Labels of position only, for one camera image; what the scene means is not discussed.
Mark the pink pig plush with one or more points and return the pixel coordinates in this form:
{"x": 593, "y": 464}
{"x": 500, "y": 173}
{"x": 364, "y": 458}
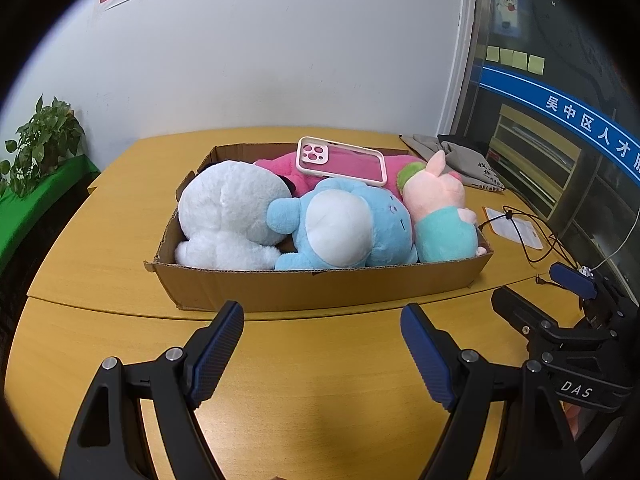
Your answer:
{"x": 435, "y": 195}

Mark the small plastic packet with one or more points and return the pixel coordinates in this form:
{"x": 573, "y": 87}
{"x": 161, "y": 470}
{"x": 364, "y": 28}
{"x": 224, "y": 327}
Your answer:
{"x": 515, "y": 230}

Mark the pink phone case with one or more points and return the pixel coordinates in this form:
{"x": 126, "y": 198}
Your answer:
{"x": 315, "y": 155}

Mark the blue plush toy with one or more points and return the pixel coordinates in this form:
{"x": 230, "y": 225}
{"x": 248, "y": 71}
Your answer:
{"x": 387, "y": 232}

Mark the green leafy potted plant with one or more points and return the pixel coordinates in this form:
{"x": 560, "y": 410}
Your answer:
{"x": 42, "y": 145}

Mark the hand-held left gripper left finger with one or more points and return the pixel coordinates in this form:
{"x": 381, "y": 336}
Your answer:
{"x": 220, "y": 350}

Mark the pink plush bear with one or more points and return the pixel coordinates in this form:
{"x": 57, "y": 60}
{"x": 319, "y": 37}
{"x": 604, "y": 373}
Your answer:
{"x": 277, "y": 167}

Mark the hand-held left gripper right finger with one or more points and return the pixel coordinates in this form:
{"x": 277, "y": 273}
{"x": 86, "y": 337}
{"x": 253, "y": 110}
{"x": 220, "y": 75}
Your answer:
{"x": 425, "y": 355}

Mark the blue band window sticker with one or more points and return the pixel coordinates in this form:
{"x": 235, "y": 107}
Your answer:
{"x": 550, "y": 100}

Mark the yellow sticky note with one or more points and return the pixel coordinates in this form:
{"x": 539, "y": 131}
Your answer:
{"x": 536, "y": 63}
{"x": 520, "y": 59}
{"x": 506, "y": 56}
{"x": 493, "y": 53}

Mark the grey printed cloth bag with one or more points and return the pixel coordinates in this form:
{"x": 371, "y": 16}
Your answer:
{"x": 475, "y": 170}

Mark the white plush toy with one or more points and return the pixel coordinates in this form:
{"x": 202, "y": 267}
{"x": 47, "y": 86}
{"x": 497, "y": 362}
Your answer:
{"x": 225, "y": 210}

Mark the person's right hand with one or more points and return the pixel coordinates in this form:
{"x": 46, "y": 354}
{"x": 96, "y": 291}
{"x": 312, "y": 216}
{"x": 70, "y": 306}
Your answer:
{"x": 572, "y": 417}

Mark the green turf mat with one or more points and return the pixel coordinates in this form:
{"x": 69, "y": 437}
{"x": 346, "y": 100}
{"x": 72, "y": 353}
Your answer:
{"x": 35, "y": 205}

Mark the yellow shelf unit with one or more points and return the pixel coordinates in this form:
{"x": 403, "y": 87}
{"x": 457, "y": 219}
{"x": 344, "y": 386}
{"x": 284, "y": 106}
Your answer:
{"x": 535, "y": 160}

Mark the cartoon sheep poster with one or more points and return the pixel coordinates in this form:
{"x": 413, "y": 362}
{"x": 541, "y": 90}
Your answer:
{"x": 506, "y": 7}

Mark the cardboard box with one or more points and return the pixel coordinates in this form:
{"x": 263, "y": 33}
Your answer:
{"x": 300, "y": 287}

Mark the light grey cloth bag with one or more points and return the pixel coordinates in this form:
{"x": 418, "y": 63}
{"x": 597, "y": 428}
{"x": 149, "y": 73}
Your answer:
{"x": 422, "y": 145}

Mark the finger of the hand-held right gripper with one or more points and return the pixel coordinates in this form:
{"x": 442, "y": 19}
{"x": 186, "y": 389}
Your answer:
{"x": 572, "y": 280}
{"x": 520, "y": 317}

